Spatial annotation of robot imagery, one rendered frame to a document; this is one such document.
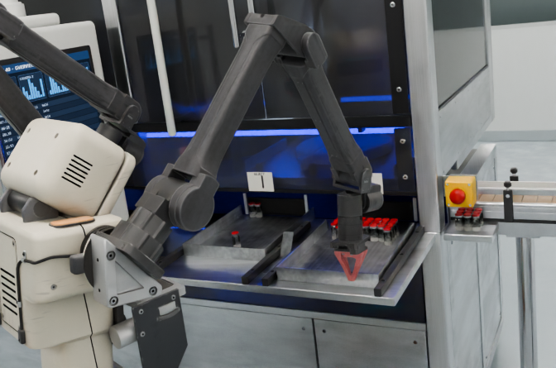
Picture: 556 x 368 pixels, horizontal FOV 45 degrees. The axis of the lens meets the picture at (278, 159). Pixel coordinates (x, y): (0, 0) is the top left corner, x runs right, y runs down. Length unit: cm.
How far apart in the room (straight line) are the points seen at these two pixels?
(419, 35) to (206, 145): 80
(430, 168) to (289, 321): 70
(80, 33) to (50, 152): 97
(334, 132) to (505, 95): 511
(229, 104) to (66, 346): 53
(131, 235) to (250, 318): 120
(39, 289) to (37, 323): 9
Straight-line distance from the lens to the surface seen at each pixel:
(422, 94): 180
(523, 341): 216
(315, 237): 189
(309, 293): 162
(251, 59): 120
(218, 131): 117
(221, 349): 238
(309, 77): 132
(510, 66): 643
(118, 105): 154
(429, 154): 183
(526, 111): 648
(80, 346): 132
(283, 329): 222
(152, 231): 111
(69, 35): 210
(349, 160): 147
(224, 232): 206
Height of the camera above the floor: 156
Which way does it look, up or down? 14 degrees down
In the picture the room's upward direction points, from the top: 7 degrees counter-clockwise
